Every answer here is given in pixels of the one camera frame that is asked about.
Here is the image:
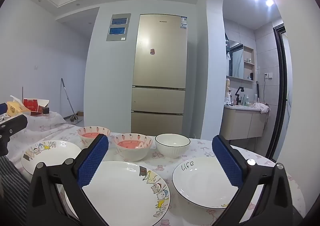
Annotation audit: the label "gold three-door refrigerator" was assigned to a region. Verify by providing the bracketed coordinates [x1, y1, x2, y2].
[130, 14, 188, 139]

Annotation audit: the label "grey wall panel blue windows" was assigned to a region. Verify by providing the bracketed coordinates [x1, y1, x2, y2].
[106, 13, 131, 41]

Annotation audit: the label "black faucet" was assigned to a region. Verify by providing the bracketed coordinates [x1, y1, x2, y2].
[234, 87, 244, 106]

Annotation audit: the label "white cartoon cat plate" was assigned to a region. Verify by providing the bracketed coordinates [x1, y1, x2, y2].
[64, 161, 171, 226]
[21, 140, 83, 176]

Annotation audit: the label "white ribbed black-rimmed bowl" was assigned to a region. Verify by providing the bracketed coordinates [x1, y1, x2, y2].
[155, 133, 191, 159]

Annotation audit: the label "pink white towel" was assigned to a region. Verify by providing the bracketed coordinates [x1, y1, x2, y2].
[251, 102, 270, 114]

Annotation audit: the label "dark striped cloth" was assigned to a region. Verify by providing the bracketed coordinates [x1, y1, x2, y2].
[0, 156, 31, 219]

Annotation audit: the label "yellow tissue box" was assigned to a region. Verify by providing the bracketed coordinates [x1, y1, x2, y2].
[6, 95, 32, 117]

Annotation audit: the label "black door frame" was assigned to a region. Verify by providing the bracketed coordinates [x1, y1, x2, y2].
[266, 24, 292, 162]

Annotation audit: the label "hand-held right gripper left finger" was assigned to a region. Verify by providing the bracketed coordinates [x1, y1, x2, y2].
[26, 134, 110, 226]

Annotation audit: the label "pink carrot print bowl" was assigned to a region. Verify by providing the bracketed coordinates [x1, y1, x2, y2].
[114, 133, 153, 162]
[77, 126, 111, 149]

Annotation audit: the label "long-handled mop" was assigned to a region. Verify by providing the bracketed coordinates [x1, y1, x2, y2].
[61, 78, 83, 124]

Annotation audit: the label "frosted floral glass door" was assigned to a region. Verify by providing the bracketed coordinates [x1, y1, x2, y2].
[279, 31, 293, 161]

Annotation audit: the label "beige bathroom vanity cabinet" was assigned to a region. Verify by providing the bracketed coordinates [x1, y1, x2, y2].
[220, 104, 267, 140]

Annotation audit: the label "bathroom mirror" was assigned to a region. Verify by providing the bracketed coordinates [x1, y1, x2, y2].
[229, 39, 244, 79]

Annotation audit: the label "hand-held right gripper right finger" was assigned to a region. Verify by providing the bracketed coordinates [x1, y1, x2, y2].
[212, 135, 293, 226]

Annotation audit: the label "white pink floral tablecloth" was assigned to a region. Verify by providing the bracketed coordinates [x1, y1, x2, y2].
[0, 111, 307, 226]

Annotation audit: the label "red cardboard box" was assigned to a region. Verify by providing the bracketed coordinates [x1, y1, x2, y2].
[23, 98, 50, 117]

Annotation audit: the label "beige wall niche shelf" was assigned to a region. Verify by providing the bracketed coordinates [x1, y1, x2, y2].
[243, 46, 255, 82]

